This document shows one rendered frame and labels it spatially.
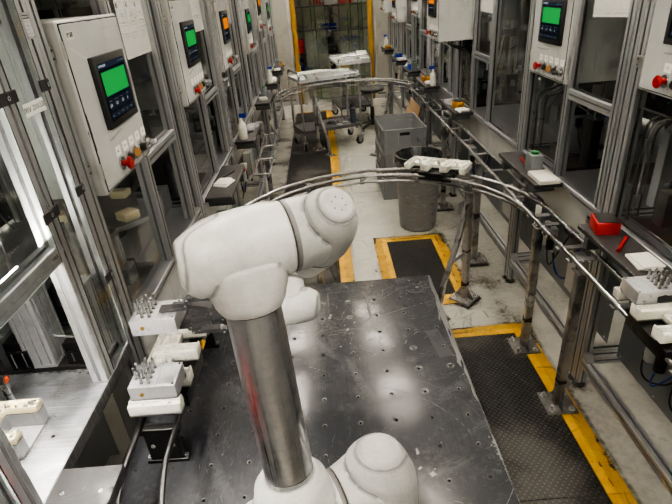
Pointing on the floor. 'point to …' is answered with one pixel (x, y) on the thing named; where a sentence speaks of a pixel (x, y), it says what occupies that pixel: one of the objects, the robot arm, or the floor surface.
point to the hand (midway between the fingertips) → (173, 315)
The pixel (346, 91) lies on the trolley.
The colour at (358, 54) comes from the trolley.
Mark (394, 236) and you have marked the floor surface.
